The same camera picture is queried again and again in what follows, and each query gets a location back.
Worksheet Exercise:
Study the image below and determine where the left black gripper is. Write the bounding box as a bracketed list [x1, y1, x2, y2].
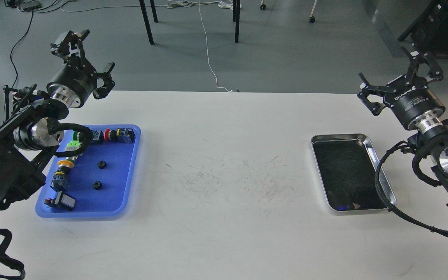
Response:
[47, 30, 116, 108]

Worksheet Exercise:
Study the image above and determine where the black square white button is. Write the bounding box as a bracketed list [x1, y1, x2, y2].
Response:
[43, 191, 77, 211]

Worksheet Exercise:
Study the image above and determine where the black chair leg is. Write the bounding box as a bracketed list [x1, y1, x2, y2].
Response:
[232, 0, 241, 43]

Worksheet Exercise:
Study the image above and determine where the yellow ring push button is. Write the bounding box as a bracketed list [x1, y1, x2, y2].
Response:
[51, 156, 78, 192]

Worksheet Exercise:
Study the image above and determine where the black cable on floor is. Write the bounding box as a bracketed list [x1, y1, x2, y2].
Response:
[5, 0, 69, 89]

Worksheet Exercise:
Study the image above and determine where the green push button switch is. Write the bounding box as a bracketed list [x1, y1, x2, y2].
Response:
[72, 129, 104, 145]

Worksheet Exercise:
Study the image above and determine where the black table leg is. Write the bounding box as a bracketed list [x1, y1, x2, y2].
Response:
[139, 0, 158, 46]

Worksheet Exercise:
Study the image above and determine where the small black gear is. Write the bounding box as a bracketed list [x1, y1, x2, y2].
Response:
[97, 161, 107, 170]
[93, 180, 103, 190]

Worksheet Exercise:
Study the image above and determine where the blue plastic tray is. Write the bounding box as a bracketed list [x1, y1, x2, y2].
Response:
[35, 124, 142, 218]

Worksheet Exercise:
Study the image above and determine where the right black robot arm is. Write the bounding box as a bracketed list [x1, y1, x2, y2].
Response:
[357, 51, 448, 238]

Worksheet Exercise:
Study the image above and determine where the white cable on floor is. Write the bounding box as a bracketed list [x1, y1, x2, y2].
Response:
[61, 0, 244, 93]

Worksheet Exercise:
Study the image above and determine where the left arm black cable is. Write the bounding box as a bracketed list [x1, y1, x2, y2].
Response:
[47, 123, 93, 158]

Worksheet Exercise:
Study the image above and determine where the dark cabinet in corner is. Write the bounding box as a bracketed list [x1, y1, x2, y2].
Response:
[397, 0, 448, 59]

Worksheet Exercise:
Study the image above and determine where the silver metal tray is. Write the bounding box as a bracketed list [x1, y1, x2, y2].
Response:
[311, 133, 387, 215]

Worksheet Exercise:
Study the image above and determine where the light green white switch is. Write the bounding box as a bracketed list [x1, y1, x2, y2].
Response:
[65, 140, 82, 161]

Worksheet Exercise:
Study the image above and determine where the red emergency stop button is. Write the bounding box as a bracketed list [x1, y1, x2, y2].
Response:
[103, 128, 136, 144]

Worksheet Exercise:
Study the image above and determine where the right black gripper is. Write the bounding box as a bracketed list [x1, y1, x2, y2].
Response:
[357, 46, 446, 131]

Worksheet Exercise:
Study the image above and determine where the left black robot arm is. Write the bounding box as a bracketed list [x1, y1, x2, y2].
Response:
[0, 30, 115, 280]

